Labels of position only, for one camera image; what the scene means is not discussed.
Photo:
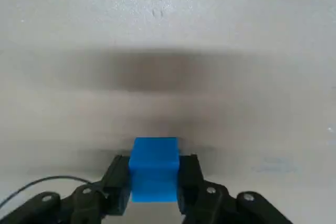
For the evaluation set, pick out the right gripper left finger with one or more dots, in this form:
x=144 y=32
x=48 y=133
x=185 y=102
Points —
x=118 y=182

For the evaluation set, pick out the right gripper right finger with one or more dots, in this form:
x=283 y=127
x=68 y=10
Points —
x=190 y=182

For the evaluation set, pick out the blue magnetic block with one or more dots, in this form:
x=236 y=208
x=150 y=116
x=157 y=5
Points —
x=153 y=171

